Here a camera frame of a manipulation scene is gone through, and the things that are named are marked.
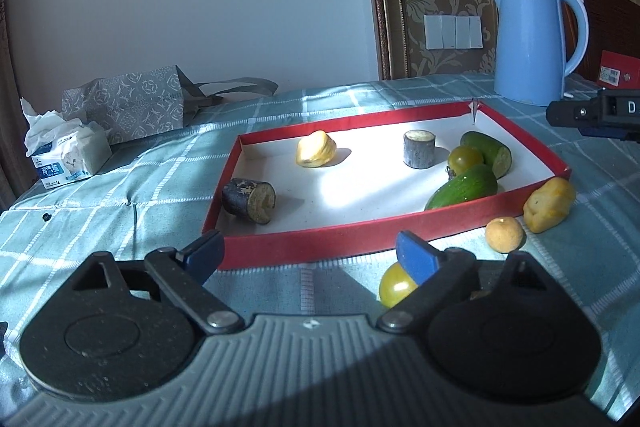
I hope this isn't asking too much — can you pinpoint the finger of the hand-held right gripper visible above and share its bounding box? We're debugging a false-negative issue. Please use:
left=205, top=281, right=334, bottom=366
left=546, top=89, right=640, bottom=142

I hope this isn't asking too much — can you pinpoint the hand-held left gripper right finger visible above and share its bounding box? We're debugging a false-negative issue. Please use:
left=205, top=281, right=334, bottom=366
left=376, top=230, right=571, bottom=336

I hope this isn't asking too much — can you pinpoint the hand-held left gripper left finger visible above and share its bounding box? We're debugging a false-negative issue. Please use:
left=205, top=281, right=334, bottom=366
left=70, top=229, right=246, bottom=336

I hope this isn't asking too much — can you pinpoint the yellow-green tomato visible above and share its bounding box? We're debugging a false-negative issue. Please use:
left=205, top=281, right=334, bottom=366
left=378, top=262, right=420, bottom=309

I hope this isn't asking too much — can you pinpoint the red cardboard tray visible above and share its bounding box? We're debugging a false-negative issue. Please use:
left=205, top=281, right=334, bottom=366
left=201, top=101, right=572, bottom=271

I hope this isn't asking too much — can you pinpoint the long green cucumber piece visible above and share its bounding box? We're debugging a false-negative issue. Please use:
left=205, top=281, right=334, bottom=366
left=425, top=163, right=499, bottom=212

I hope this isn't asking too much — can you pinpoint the short green cucumber piece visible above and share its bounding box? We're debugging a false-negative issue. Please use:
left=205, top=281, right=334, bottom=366
left=460, top=131, right=513, bottom=179

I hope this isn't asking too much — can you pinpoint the green tomato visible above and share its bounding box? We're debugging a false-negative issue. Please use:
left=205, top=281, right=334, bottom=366
left=446, top=145, right=485, bottom=178

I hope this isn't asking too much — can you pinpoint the yellow jackfruit piece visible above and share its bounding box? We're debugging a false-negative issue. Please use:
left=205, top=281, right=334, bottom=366
left=523, top=177, right=577, bottom=234
left=296, top=130, right=338, bottom=168

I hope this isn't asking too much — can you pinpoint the red box with label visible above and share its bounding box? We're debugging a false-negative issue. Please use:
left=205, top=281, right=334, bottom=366
left=599, top=50, right=640, bottom=89

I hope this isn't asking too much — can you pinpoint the blue electric kettle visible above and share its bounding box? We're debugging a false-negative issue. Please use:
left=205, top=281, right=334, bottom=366
left=488, top=0, right=589, bottom=108

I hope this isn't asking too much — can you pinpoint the small orange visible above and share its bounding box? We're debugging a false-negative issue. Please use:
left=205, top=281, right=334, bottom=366
left=485, top=217, right=526, bottom=253

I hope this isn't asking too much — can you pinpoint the brown wooden chair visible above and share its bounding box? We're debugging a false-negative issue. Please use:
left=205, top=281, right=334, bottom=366
left=542, top=0, right=640, bottom=82

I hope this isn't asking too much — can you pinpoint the grey patterned gift bag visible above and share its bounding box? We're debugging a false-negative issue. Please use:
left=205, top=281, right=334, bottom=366
left=61, top=66, right=278, bottom=145

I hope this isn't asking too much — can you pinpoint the tissue pack with cat print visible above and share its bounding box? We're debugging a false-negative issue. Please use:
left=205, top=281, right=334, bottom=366
left=21, top=97, right=113, bottom=191

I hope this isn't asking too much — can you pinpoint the brown patterned curtain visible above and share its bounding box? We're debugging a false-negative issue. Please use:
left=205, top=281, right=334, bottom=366
left=0, top=0, right=28, bottom=208

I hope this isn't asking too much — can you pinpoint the white wall switch panel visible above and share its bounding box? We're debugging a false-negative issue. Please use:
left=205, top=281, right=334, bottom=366
left=424, top=14, right=484, bottom=51

